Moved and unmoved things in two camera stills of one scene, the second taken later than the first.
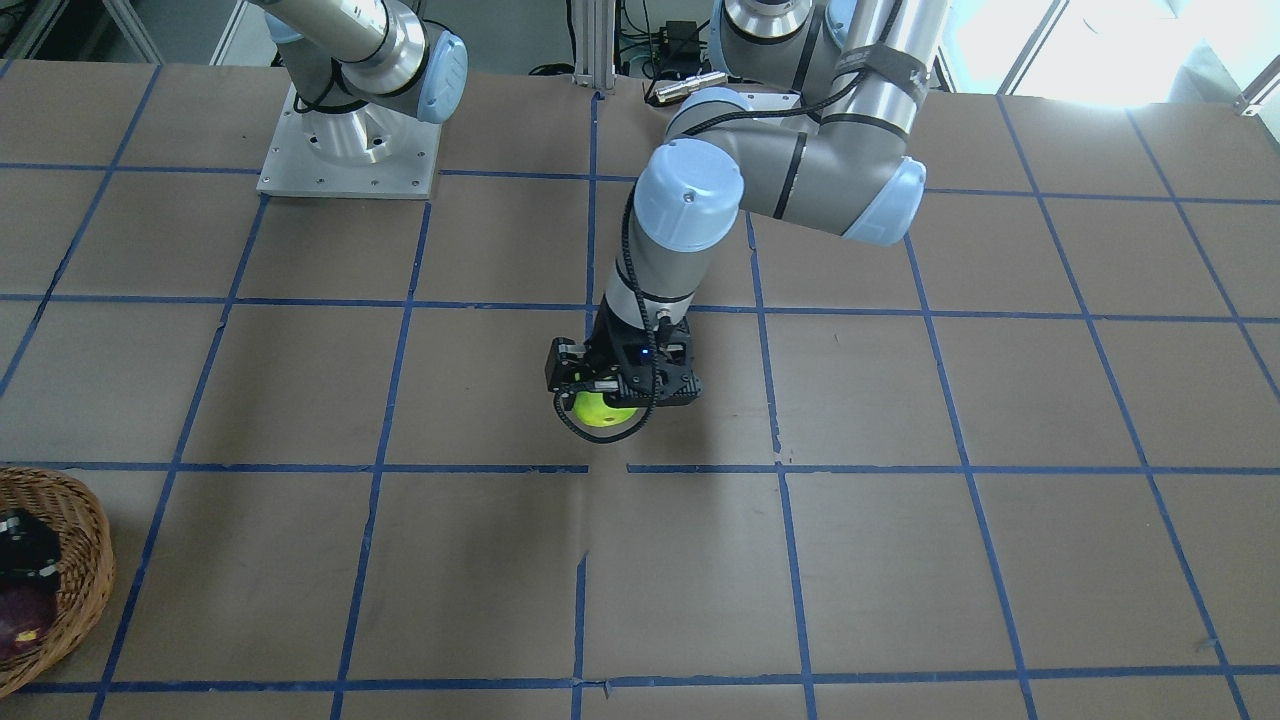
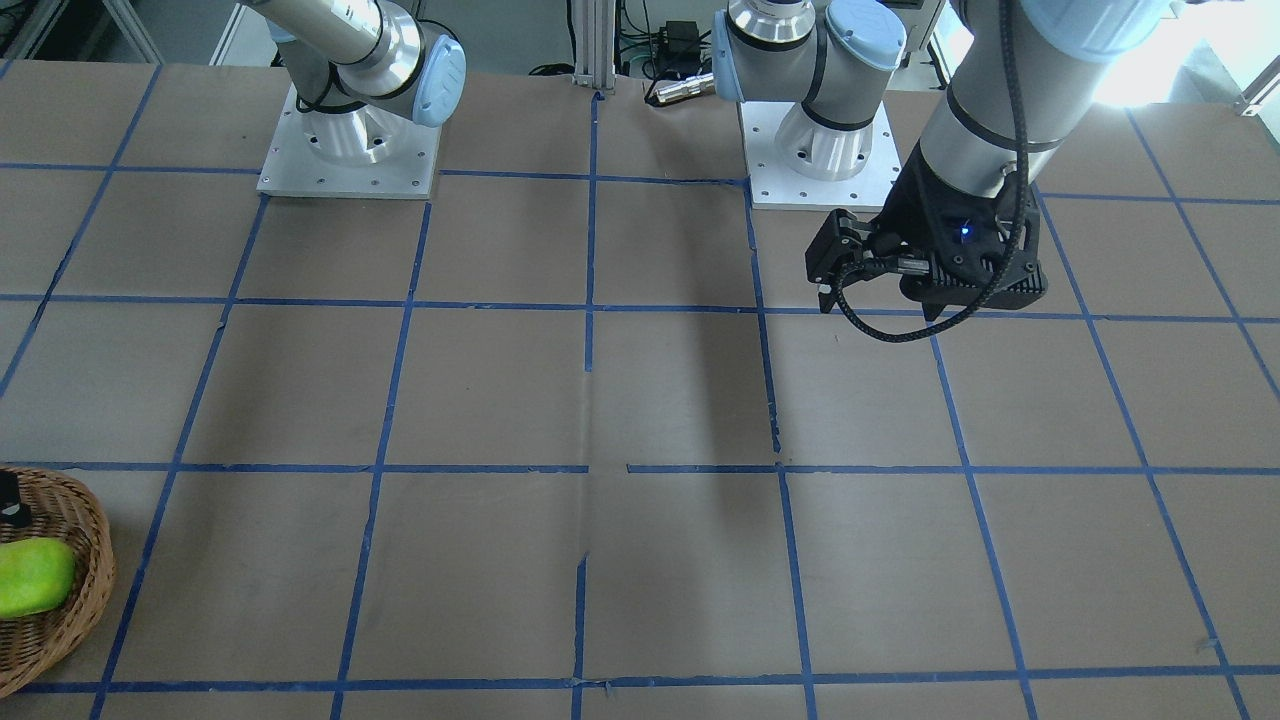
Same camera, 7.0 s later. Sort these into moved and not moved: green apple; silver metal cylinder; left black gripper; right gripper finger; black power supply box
Moved: left black gripper; green apple; right gripper finger
Not moved: silver metal cylinder; black power supply box
